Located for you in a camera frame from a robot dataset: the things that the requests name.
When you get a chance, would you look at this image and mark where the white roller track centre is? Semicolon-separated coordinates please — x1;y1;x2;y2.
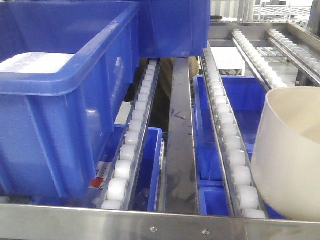
200;47;269;219

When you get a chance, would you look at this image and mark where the white plastic bin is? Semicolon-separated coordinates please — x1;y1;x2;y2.
251;86;320;222

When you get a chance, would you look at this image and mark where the white roller track far right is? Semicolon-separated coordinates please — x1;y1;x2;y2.
266;29;320;87

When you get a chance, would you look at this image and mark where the blue crate lower right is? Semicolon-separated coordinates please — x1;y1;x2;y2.
193;75;266;188

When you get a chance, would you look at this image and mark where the blue crate lower left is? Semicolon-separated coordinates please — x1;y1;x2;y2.
103;124;163;212

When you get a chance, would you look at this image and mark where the steel front shelf beam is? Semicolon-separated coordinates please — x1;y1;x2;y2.
0;204;320;240

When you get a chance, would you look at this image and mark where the white roller track left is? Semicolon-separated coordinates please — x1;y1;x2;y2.
97;58;161;211

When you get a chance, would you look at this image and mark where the large blue crate left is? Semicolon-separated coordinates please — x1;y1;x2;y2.
0;0;141;198

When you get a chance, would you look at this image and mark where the small blue crate lower front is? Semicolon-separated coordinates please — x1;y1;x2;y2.
199;187;230;217

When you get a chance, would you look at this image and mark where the steel centre divider rail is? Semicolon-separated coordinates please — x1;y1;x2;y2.
164;57;199;215

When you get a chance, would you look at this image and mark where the blue crate top centre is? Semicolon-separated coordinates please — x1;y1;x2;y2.
138;0;211;58

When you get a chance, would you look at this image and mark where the white roller track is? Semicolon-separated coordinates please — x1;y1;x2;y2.
266;29;320;87
200;47;269;219
97;58;161;211
232;29;288;91

